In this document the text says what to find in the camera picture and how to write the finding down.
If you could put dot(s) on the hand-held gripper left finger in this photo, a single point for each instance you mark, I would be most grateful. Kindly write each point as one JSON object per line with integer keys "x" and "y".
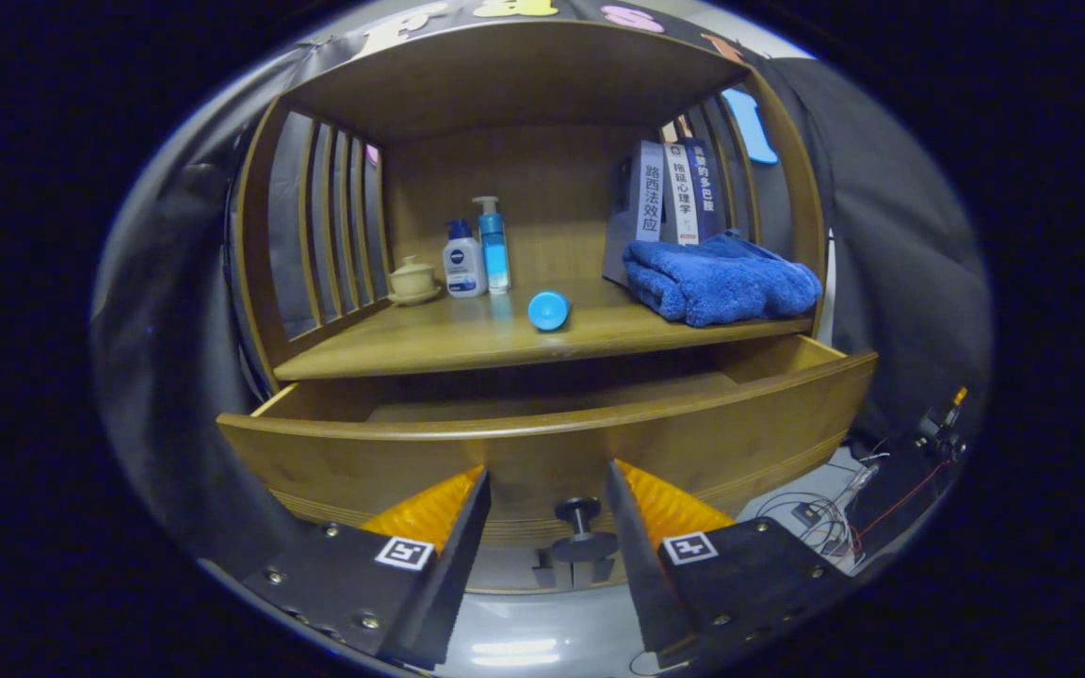
{"x": 453, "y": 565}

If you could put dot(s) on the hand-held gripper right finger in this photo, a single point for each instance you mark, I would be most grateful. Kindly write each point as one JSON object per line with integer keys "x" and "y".
{"x": 641, "y": 565}

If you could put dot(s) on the wooden drawer with black knob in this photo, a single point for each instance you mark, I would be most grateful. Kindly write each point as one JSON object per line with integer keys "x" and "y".
{"x": 411, "y": 461}

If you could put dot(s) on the blue and white tube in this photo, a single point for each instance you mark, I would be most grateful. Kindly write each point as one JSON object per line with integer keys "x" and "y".
{"x": 548, "y": 311}

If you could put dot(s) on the wooden countertop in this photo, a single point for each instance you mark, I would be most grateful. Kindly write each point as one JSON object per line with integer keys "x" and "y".
{"x": 467, "y": 334}

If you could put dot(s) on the wooden cabinet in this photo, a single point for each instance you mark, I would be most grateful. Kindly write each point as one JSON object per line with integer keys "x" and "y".
{"x": 524, "y": 85}

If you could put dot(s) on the cream lidded cup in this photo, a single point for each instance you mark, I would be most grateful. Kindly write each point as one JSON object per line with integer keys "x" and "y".
{"x": 412, "y": 281}

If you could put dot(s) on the blue folded towel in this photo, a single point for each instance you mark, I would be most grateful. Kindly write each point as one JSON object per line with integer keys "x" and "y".
{"x": 721, "y": 282}

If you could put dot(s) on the white bottle with blue cap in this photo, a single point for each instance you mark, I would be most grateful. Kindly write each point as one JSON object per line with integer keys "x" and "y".
{"x": 463, "y": 268}

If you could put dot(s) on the blue pump bottle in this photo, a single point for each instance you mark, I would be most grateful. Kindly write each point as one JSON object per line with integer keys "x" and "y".
{"x": 493, "y": 250}

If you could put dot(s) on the black device with orange tip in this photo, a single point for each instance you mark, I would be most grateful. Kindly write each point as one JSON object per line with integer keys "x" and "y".
{"x": 940, "y": 428}

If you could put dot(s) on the grey book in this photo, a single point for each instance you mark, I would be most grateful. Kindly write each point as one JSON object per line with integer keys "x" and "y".
{"x": 632, "y": 207}

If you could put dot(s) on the white book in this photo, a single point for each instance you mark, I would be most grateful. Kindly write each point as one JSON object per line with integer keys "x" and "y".
{"x": 680, "y": 198}

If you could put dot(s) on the dark blue book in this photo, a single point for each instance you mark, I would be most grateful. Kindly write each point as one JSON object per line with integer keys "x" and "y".
{"x": 705, "y": 188}

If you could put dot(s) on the black backdrop cloth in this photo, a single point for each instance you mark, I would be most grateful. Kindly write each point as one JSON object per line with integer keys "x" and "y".
{"x": 900, "y": 264}

